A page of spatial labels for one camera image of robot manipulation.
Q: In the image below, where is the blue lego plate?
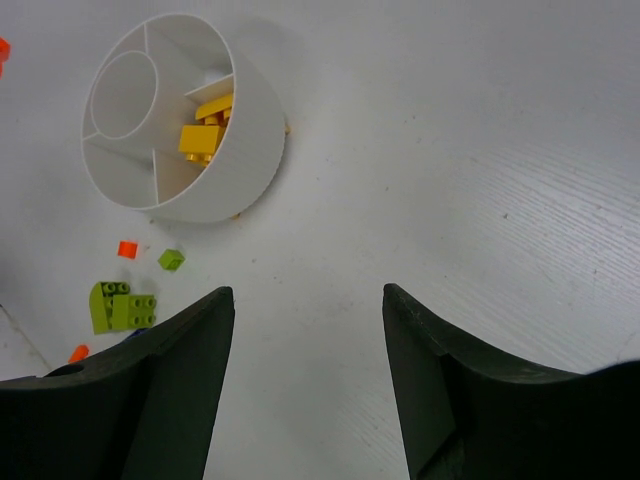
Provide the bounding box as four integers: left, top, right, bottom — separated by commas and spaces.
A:
123, 328, 150, 342

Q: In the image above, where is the small lime lego cube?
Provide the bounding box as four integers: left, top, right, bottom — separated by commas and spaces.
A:
157, 249, 185, 272

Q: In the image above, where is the yellow tall lego brick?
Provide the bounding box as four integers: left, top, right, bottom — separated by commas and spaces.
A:
178, 125, 226, 167

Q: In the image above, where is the white divided round container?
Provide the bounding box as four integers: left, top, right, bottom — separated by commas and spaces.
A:
81, 14, 286, 223

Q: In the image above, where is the small orange lego stud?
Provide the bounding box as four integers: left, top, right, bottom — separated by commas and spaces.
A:
68, 344, 90, 364

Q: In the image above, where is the lime lego slope brick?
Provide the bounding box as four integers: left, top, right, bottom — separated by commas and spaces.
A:
111, 294, 157, 331

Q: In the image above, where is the small orange lego cube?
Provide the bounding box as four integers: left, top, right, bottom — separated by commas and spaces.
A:
117, 241, 138, 260

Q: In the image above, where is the yellow-orange lego brick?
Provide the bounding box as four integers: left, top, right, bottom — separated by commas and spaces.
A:
195, 93, 234, 127

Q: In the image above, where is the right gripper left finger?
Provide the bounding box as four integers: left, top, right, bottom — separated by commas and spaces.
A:
1, 287, 235, 479

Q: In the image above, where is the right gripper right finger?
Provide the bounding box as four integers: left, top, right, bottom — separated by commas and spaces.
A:
382, 284, 639, 479

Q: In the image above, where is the lime lego brick left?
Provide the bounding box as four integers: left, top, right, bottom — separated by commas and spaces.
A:
89, 282, 131, 334

